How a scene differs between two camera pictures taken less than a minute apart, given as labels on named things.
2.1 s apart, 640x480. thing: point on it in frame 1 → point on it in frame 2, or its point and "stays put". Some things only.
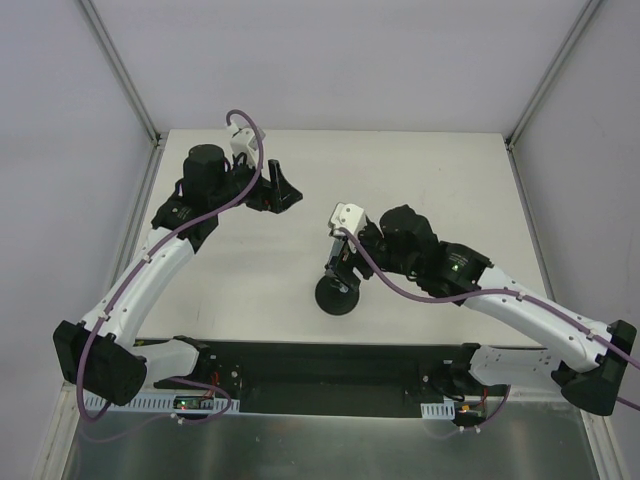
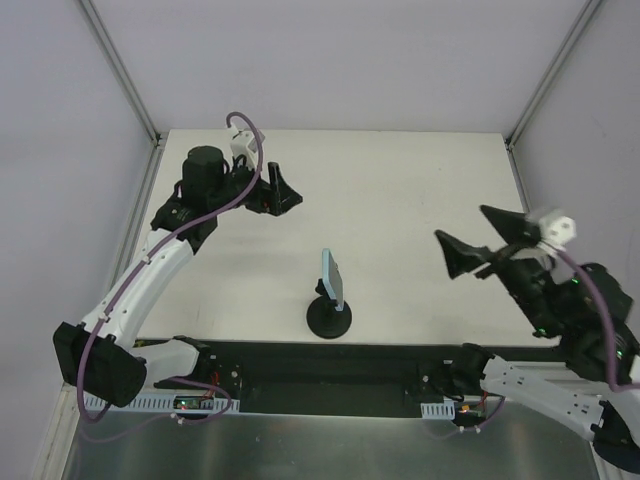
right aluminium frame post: (549, 78) stays put
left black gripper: (270, 190) stays put
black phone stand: (332, 301) → (322, 317)
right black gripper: (343, 267) → (503, 257)
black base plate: (329, 378) stays put
